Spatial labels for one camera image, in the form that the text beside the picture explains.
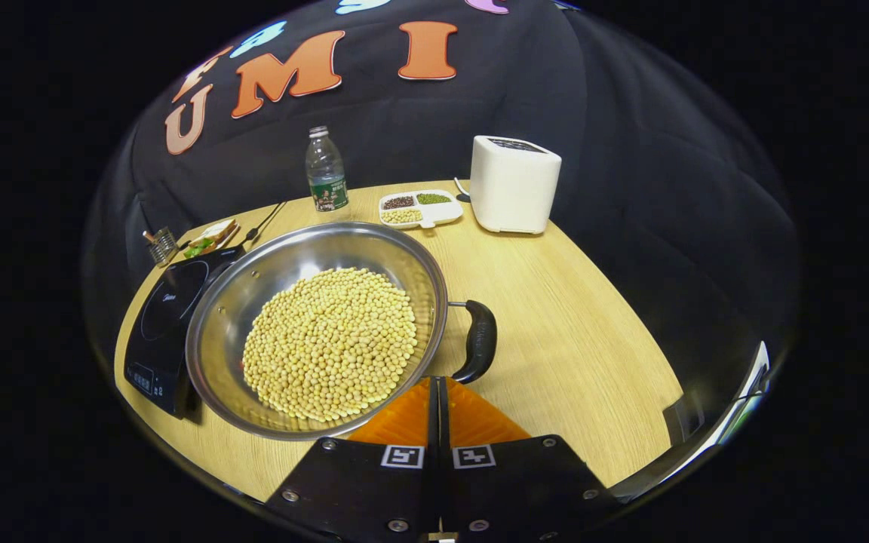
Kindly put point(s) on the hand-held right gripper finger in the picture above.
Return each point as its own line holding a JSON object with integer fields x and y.
{"x": 444, "y": 430}
{"x": 434, "y": 430}

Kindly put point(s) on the large pile of soybeans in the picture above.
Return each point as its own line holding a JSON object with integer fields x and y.
{"x": 329, "y": 347}

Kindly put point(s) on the stainless steel pot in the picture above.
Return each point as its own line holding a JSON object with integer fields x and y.
{"x": 253, "y": 279}

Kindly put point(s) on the black induction cooktop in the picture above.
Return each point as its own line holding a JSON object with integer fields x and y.
{"x": 163, "y": 332}

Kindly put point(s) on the white divided dish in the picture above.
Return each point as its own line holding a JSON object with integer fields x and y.
{"x": 442, "y": 213}

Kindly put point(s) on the small pile of soybeans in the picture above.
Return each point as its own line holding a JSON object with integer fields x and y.
{"x": 401, "y": 216}

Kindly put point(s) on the pile of red beans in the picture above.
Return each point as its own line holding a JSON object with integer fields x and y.
{"x": 398, "y": 202}

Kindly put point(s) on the pile of green mung beans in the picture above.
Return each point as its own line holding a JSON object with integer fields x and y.
{"x": 433, "y": 198}

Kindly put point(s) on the white boxy appliance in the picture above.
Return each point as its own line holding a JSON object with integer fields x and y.
{"x": 514, "y": 188}

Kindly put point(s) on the clear plastic water bottle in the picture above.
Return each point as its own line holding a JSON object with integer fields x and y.
{"x": 327, "y": 173}

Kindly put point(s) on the sandwich with lettuce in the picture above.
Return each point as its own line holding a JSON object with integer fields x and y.
{"x": 212, "y": 235}

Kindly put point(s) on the small clear square container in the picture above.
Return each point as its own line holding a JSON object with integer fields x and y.
{"x": 165, "y": 247}

